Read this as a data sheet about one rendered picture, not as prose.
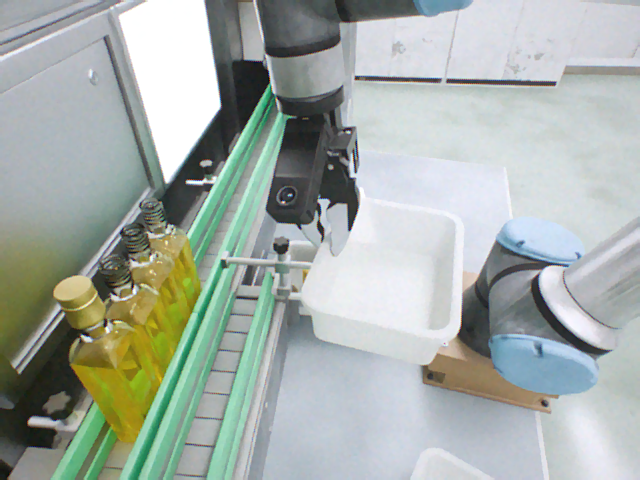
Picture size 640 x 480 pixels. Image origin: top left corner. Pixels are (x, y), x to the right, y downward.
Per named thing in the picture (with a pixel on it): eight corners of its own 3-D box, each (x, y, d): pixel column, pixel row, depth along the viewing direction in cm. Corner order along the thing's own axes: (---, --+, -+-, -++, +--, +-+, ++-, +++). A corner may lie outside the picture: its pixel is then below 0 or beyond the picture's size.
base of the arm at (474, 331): (532, 306, 82) (555, 271, 75) (538, 373, 71) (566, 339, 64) (453, 285, 84) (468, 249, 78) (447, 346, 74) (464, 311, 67)
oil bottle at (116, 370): (137, 404, 62) (85, 308, 48) (174, 408, 62) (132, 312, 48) (118, 443, 58) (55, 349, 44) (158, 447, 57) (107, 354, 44)
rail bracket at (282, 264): (230, 281, 81) (220, 230, 73) (317, 287, 79) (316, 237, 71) (226, 292, 78) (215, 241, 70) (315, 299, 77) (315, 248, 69)
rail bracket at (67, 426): (65, 434, 59) (21, 382, 51) (113, 439, 59) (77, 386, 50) (47, 465, 56) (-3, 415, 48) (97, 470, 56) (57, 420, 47)
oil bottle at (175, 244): (179, 312, 75) (147, 217, 62) (210, 315, 75) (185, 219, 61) (167, 338, 71) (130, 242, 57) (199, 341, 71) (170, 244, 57)
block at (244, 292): (244, 305, 85) (240, 281, 81) (290, 309, 84) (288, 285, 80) (239, 319, 82) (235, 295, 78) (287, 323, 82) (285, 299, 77)
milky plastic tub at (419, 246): (451, 259, 63) (465, 213, 58) (442, 390, 47) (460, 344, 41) (339, 237, 67) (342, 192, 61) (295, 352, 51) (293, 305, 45)
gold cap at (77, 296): (112, 303, 46) (98, 274, 43) (97, 329, 43) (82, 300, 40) (79, 302, 46) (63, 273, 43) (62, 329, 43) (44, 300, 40)
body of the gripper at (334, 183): (362, 169, 53) (354, 72, 46) (350, 207, 47) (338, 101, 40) (305, 170, 56) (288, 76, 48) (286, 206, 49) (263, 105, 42)
